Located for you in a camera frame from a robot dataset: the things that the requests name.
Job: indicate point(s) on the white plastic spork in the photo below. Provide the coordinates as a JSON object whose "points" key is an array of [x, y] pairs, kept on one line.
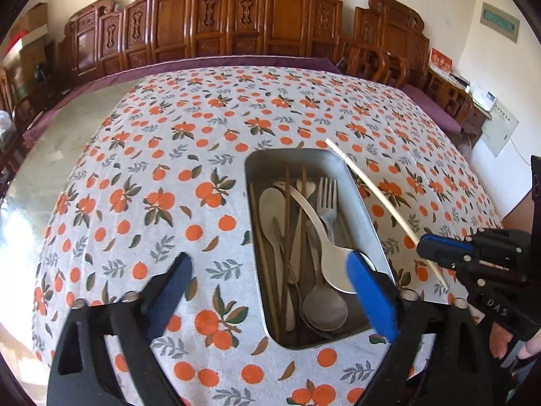
{"points": [[307, 186]]}

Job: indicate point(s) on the wooden side table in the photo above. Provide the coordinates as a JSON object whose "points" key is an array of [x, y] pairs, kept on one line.
{"points": [[475, 120]]}

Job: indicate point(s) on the grey electrical panel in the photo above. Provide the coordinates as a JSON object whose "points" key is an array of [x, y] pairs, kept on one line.
{"points": [[498, 129]]}

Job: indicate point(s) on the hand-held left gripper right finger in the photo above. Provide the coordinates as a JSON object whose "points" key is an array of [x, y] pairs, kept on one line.
{"points": [[372, 292]]}

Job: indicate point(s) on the rectangular metal tray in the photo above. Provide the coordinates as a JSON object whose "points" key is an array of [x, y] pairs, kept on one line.
{"points": [[274, 169]]}

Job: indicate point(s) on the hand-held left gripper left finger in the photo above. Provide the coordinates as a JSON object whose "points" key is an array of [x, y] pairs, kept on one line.
{"points": [[169, 300]]}

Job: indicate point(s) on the purple armchair cushion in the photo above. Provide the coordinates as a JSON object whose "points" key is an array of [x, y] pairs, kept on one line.
{"points": [[435, 108]]}

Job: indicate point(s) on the white box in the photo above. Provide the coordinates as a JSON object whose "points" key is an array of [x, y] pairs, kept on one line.
{"points": [[482, 98]]}

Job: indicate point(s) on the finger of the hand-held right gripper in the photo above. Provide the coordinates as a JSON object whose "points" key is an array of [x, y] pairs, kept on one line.
{"points": [[486, 273], [443, 245]]}

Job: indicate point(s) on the carved wooden sofa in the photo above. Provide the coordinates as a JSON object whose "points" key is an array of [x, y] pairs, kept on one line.
{"points": [[211, 21]]}

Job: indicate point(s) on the red box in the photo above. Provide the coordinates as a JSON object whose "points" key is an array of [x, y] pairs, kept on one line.
{"points": [[440, 62]]}

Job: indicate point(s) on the carved wooden armchair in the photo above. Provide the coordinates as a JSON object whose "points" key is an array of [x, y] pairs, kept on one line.
{"points": [[397, 38]]}

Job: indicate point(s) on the wooden chair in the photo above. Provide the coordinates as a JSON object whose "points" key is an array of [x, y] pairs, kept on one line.
{"points": [[17, 127]]}

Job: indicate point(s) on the pale chopstick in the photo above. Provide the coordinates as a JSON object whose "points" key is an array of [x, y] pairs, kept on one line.
{"points": [[260, 237], [372, 186]]}

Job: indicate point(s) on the purple sofa cushion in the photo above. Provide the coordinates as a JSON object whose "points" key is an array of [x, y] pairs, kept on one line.
{"points": [[84, 89]]}

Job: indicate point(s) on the person's right hand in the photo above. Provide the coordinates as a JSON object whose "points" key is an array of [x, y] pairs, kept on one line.
{"points": [[501, 340]]}

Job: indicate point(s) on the orange-print tablecloth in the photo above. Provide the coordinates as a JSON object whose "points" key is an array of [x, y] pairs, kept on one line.
{"points": [[169, 156]]}

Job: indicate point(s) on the brown cardboard box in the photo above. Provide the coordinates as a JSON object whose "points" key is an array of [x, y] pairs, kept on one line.
{"points": [[36, 17]]}

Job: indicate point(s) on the metal fork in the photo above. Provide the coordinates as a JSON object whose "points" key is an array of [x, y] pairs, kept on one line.
{"points": [[327, 194]]}

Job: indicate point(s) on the brown wooden cabinet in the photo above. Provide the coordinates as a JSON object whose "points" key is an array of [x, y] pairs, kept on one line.
{"points": [[517, 215]]}

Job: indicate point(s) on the green-labelled wall box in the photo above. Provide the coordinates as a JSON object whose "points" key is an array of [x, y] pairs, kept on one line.
{"points": [[499, 22]]}

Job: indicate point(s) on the white plastic spoon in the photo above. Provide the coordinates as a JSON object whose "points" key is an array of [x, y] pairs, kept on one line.
{"points": [[270, 207]]}

